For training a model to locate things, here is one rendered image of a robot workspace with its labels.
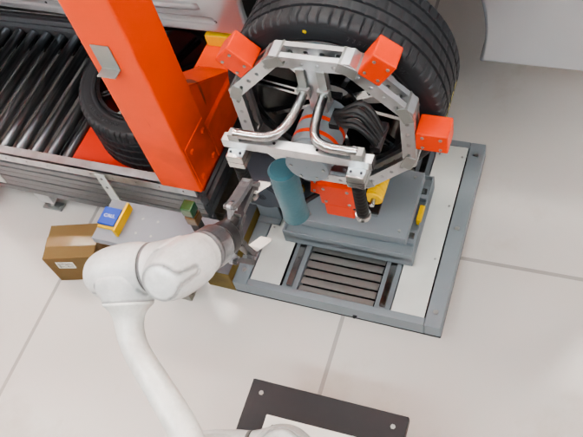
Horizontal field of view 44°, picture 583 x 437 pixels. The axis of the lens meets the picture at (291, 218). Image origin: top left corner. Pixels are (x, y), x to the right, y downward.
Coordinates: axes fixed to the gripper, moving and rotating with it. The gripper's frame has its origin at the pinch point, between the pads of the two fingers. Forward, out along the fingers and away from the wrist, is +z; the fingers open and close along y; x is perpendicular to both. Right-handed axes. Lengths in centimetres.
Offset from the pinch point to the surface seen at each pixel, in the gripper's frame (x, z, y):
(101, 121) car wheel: -109, 75, 4
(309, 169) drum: -5.8, 38.5, 0.9
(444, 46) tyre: 24, 62, -31
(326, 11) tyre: -1, 39, -41
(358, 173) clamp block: 12.5, 28.5, -2.9
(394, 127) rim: 7, 76, -4
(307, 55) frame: -4.6, 34.6, -30.8
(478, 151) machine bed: 20, 146, 19
